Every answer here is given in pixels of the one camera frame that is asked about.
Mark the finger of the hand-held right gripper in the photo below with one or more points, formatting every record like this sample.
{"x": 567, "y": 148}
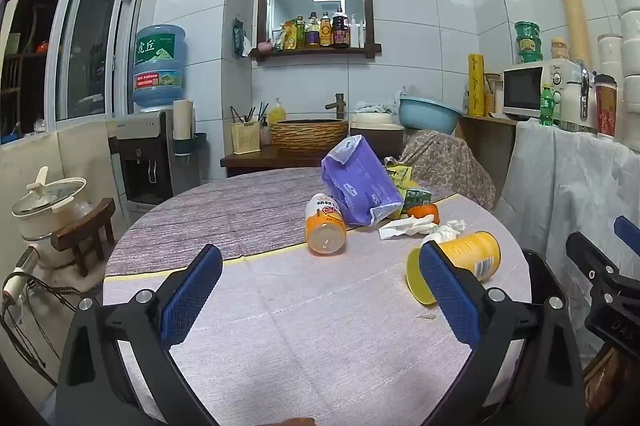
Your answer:
{"x": 597, "y": 263}
{"x": 629, "y": 228}

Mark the grey water dispenser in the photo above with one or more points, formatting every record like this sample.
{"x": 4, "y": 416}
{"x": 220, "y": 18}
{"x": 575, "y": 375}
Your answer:
{"x": 142, "y": 156}

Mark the glass storage jar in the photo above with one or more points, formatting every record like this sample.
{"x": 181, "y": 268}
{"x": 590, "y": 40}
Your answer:
{"x": 492, "y": 96}

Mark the white microwave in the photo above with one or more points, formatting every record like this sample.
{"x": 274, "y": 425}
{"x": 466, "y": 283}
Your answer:
{"x": 522, "y": 88}

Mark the white plastic bottle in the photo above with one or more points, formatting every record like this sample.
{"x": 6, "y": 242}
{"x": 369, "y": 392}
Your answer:
{"x": 355, "y": 33}

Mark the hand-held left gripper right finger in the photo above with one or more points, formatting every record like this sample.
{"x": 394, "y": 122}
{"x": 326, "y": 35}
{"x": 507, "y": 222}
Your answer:
{"x": 450, "y": 291}

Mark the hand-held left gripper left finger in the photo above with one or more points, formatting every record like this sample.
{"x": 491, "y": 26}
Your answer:
{"x": 192, "y": 293}

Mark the yellow wrap roll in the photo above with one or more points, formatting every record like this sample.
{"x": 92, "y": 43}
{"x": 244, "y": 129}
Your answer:
{"x": 476, "y": 86}

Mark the blue water jug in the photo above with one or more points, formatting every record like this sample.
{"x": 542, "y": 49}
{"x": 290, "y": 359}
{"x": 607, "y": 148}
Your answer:
{"x": 160, "y": 66}

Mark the white hair dryer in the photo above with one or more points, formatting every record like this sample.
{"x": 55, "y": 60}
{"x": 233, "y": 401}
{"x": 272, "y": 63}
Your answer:
{"x": 22, "y": 268}

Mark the stack of white bowls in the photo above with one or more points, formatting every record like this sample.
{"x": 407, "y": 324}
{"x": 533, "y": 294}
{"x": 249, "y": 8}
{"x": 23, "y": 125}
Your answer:
{"x": 627, "y": 31}

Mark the light blue basin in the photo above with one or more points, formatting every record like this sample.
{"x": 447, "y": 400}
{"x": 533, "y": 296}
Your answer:
{"x": 430, "y": 116}

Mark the green soda bottle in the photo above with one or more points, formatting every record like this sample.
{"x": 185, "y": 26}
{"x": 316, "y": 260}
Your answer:
{"x": 548, "y": 108}

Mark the white tissue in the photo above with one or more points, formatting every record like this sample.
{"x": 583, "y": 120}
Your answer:
{"x": 445, "y": 232}
{"x": 402, "y": 228}

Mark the brown rice cooker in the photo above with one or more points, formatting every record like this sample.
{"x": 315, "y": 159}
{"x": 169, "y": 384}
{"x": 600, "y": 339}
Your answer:
{"x": 375, "y": 126}

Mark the green glass bottle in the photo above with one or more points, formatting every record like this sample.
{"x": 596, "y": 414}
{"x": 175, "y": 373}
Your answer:
{"x": 300, "y": 33}

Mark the sliding window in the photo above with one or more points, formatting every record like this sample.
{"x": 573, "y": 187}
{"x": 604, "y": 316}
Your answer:
{"x": 85, "y": 51}

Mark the purple striped tablecloth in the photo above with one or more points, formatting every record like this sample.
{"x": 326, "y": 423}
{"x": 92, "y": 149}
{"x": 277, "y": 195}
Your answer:
{"x": 240, "y": 211}

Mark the yellow oil bottle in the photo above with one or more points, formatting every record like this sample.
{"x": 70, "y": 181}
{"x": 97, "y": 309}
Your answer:
{"x": 326, "y": 32}

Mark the dark wooden stool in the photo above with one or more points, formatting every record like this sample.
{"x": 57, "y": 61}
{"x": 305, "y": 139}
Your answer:
{"x": 82, "y": 228}

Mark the bamboo style faucet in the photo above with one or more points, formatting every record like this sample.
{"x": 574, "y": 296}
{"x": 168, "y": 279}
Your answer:
{"x": 339, "y": 106}

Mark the stack of yellow paper cups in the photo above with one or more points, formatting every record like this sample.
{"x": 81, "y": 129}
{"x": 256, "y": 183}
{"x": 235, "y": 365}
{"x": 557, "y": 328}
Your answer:
{"x": 572, "y": 6}

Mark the small orange wrapper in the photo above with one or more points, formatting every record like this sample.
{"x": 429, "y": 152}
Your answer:
{"x": 425, "y": 213}

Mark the orange plastic bottle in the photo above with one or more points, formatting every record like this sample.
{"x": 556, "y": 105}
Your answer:
{"x": 325, "y": 226}

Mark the red cup with black lid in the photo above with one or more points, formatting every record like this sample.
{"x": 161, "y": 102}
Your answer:
{"x": 606, "y": 108}

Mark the yellow green wrapper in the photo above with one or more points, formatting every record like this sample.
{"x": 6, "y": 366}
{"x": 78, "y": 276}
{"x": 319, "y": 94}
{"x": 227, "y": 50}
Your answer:
{"x": 400, "y": 176}

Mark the pink tablecloth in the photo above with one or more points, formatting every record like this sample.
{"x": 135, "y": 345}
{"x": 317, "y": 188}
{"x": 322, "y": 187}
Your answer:
{"x": 310, "y": 336}

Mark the white cloth cover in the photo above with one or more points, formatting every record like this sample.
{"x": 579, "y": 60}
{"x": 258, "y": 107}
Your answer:
{"x": 565, "y": 186}

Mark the woven pattern basin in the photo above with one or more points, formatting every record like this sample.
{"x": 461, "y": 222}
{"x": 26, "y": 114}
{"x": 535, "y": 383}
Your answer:
{"x": 307, "y": 136}

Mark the dark sauce bottle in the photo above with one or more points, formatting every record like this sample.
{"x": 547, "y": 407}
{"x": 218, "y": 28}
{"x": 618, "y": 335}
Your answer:
{"x": 340, "y": 31}

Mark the yellow soap bottle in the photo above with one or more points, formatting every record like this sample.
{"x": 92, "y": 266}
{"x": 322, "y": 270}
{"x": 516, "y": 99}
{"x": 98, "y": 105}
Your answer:
{"x": 277, "y": 116}

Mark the dark wooden counter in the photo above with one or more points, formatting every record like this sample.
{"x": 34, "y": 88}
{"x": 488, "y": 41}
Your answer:
{"x": 260, "y": 161}

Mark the beige chopstick holder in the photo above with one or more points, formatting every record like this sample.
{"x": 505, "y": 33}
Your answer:
{"x": 245, "y": 138}

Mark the orange lid jar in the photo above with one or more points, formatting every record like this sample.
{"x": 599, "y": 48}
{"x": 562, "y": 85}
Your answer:
{"x": 560, "y": 49}

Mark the yellow can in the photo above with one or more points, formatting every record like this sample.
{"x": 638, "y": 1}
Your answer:
{"x": 475, "y": 253}

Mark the white electric pot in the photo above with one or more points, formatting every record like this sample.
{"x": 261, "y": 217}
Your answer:
{"x": 47, "y": 211}

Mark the green drink carton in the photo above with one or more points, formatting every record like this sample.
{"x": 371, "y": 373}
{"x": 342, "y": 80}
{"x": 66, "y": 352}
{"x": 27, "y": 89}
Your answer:
{"x": 417, "y": 198}

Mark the pale blue cloth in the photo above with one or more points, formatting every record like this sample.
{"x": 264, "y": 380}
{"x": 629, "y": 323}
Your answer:
{"x": 375, "y": 106}

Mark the purple label bottle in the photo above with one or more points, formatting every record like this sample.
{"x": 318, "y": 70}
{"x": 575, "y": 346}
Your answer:
{"x": 313, "y": 33}

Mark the paper cup tube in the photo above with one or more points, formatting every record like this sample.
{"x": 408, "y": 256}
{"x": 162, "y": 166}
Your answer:
{"x": 183, "y": 118}

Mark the yellow seasoning packet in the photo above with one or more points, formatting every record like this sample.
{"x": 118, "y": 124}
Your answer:
{"x": 290, "y": 37}

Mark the floral cloth cover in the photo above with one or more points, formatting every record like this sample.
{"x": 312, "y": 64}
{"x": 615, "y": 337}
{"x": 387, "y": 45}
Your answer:
{"x": 455, "y": 166}

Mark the purple plastic packet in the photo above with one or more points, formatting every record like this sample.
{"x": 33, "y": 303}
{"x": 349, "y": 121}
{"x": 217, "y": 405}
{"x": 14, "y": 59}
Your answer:
{"x": 357, "y": 181}

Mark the wall tissue holder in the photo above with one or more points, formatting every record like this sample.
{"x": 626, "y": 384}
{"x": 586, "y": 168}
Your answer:
{"x": 241, "y": 37}

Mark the white electric kettle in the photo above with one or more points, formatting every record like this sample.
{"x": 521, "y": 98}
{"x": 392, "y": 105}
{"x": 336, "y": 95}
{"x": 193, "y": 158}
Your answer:
{"x": 572, "y": 103}

